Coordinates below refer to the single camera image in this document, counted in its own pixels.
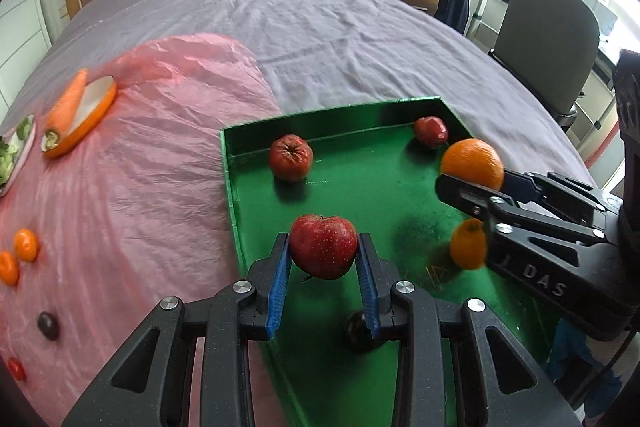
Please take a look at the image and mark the dark blue bag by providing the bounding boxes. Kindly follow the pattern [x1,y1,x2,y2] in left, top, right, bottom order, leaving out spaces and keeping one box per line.
[434,0,470,35]

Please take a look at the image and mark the pink plastic sheet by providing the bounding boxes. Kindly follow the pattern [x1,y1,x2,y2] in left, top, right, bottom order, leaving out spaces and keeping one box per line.
[1,34,279,426]

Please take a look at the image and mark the carrot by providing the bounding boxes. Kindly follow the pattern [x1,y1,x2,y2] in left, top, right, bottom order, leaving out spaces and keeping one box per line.
[43,68,88,152]

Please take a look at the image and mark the small mandarin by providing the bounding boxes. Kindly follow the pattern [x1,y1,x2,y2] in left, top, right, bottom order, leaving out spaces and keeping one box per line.
[0,251,20,286]
[13,229,39,262]

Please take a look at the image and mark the grey office chair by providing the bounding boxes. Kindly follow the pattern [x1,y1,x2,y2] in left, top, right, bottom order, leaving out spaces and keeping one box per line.
[489,0,600,131]

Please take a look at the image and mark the green leafy vegetable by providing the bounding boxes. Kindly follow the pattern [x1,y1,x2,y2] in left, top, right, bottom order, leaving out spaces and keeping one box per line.
[1,115,34,187]

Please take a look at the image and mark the large orange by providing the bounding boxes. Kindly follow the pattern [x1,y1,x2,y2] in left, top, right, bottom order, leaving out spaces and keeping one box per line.
[440,139,504,191]

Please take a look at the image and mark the white wardrobe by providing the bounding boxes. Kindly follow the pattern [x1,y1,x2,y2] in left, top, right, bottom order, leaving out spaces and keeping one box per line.
[0,0,51,118]

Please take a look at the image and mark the purple bed cover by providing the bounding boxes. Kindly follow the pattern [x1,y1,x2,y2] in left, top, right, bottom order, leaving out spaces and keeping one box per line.
[1,0,590,182]

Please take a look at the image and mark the green tray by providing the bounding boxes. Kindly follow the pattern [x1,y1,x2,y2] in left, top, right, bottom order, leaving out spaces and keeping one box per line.
[220,98,558,426]

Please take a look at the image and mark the small red tomato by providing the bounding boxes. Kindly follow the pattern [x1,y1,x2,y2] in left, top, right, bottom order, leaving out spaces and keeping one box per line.
[6,357,26,381]

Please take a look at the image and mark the wrinkled red apple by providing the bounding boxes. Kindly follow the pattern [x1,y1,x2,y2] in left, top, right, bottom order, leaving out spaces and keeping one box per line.
[269,134,314,182]

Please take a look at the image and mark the small mandarin left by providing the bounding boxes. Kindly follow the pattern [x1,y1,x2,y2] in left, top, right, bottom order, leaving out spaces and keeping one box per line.
[0,251,20,286]

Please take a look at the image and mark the white plate with greens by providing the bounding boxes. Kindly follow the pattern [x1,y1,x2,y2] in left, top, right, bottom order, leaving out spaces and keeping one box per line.
[0,114,37,197]

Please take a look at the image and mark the small red apple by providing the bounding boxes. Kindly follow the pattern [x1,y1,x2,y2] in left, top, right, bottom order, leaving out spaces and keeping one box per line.
[288,215,358,281]

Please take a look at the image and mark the orange fruit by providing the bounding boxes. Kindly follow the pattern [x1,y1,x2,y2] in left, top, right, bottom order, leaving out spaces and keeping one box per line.
[449,218,488,270]

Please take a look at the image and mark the orange oval dish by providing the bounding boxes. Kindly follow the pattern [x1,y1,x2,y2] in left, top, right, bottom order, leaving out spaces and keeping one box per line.
[40,76,117,159]

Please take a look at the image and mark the dark plum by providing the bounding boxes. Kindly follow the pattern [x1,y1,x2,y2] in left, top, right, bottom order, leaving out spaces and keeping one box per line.
[37,311,60,341]
[345,311,374,353]

